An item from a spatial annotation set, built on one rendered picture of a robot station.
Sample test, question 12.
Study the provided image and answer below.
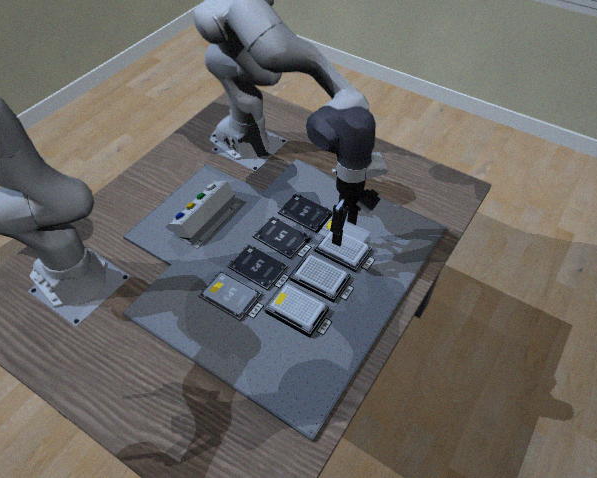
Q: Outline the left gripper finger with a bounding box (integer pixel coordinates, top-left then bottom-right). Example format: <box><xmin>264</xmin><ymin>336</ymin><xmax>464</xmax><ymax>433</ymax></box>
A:
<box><xmin>330</xmin><ymin>197</ymin><xmax>354</xmax><ymax>246</ymax></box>
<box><xmin>347</xmin><ymin>199</ymin><xmax>361</xmax><ymax>225</ymax></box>

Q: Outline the grey operator panel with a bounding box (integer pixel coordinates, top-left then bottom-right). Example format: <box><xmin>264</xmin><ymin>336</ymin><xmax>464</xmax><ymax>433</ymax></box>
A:
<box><xmin>168</xmin><ymin>181</ymin><xmax>241</xmax><ymax>249</ymax></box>

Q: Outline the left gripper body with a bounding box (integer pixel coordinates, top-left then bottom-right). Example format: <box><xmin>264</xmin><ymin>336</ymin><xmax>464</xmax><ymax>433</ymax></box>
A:
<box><xmin>336</xmin><ymin>177</ymin><xmax>366</xmax><ymax>206</ymax></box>

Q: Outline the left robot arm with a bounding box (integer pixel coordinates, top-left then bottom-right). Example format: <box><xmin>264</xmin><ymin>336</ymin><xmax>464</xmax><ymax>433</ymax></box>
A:
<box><xmin>193</xmin><ymin>0</ymin><xmax>388</xmax><ymax>183</ymax></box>

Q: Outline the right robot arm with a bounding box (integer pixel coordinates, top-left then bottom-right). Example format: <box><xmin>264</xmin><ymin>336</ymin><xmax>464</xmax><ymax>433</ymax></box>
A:
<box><xmin>0</xmin><ymin>98</ymin><xmax>107</xmax><ymax>307</ymax></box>

